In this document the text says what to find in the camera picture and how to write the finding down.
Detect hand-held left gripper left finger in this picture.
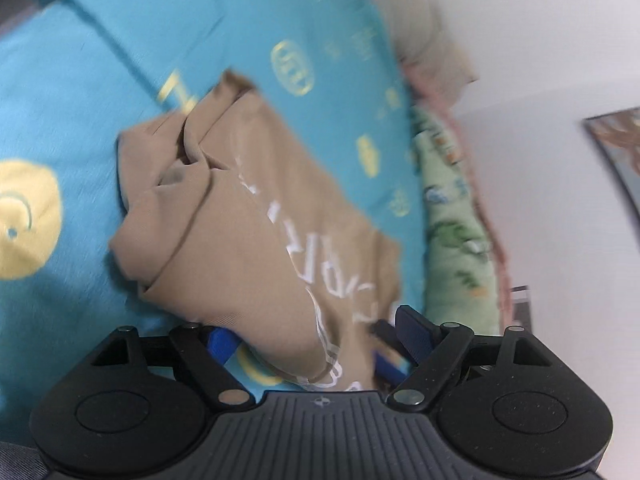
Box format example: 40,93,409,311
85,324,256,409

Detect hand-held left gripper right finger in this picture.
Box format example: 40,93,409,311
387,305,558,413

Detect tan printed t-shirt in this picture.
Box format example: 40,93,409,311
109,71,403,392

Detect green cartoon fleece blanket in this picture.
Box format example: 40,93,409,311
410,105,503,337

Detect pink fluffy blanket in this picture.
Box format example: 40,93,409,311
400,57,513,311

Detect person's grey trousers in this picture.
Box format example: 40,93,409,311
0,440,43,480

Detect teal smiley bedsheet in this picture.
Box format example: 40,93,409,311
0,0,426,446

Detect grey wall socket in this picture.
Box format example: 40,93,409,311
509,285,531,333

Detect framed wall picture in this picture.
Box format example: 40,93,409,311
581,106,640,256

